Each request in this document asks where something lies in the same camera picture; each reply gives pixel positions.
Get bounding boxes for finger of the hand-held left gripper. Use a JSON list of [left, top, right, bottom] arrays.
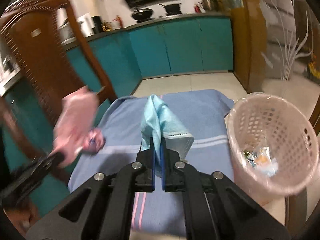
[[33, 152, 66, 176]]

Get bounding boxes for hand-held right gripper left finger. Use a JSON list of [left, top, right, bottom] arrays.
[[25, 137, 156, 240]]

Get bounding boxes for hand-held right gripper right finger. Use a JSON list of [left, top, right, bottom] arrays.
[[160, 139, 291, 240]]

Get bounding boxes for light blue face mask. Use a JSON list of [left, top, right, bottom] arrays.
[[140, 94, 195, 178]]

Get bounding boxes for pink wet wipes packet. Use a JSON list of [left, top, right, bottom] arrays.
[[53, 85, 106, 168]]

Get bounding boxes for clear face mask wrapper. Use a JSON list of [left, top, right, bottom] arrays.
[[252, 147, 279, 176]]

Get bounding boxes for person's left hand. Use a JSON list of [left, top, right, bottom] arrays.
[[4, 201, 39, 234]]

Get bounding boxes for blue striped blanket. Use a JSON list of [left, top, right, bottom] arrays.
[[67, 89, 236, 236]]

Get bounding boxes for carved wooden chair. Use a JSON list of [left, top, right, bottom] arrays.
[[0, 0, 118, 180]]

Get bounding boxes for teal kitchen cabinets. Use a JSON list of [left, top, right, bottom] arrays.
[[0, 15, 234, 215]]

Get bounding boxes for black kettle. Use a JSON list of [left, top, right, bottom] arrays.
[[91, 16, 103, 34]]

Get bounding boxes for black wok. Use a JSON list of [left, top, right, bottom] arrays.
[[131, 7, 154, 22]]

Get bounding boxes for black cooking pot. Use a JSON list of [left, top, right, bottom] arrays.
[[157, 3, 182, 16]]

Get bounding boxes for stainless steel stockpot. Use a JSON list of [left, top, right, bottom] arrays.
[[201, 0, 221, 13]]

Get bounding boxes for yellow toy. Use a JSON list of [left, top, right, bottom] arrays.
[[305, 60, 320, 82]]

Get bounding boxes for frosted glass sliding door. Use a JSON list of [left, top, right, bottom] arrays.
[[255, 0, 320, 92]]

